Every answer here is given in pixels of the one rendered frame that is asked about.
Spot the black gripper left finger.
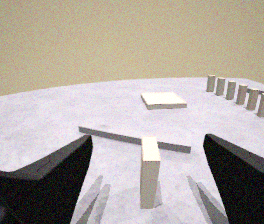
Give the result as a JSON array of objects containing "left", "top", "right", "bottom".
[{"left": 0, "top": 135, "right": 93, "bottom": 224}]

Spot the beige domino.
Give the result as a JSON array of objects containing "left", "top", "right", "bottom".
[
  {"left": 246, "top": 88, "right": 260, "bottom": 111},
  {"left": 225, "top": 80, "right": 236, "bottom": 100},
  {"left": 257, "top": 93, "right": 264, "bottom": 117},
  {"left": 216, "top": 77, "right": 225, "bottom": 96},
  {"left": 206, "top": 75, "right": 216, "bottom": 92},
  {"left": 236, "top": 84, "right": 248, "bottom": 105},
  {"left": 140, "top": 136, "right": 160, "bottom": 209}
]

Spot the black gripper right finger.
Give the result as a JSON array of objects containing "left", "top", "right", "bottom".
[{"left": 203, "top": 133, "right": 264, "bottom": 224}]

